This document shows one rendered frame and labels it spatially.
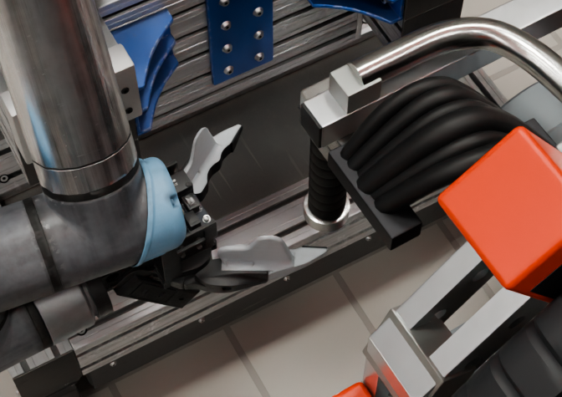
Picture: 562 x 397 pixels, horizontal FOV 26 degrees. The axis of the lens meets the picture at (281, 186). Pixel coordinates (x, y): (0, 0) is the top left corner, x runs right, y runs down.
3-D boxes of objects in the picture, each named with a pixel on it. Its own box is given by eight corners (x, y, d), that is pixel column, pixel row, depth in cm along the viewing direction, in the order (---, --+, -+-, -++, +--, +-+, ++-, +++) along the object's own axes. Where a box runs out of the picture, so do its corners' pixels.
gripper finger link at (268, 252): (326, 254, 100) (214, 245, 100) (324, 287, 105) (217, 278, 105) (329, 221, 101) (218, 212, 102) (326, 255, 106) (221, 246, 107)
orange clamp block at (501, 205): (552, 307, 79) (505, 292, 71) (481, 216, 82) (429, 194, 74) (636, 237, 77) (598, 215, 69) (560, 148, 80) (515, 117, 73)
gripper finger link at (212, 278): (266, 288, 103) (163, 280, 103) (266, 297, 104) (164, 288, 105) (271, 240, 105) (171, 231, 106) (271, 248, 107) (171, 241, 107)
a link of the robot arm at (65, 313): (59, 359, 102) (19, 284, 106) (109, 333, 104) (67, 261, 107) (45, 321, 96) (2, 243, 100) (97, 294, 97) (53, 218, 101)
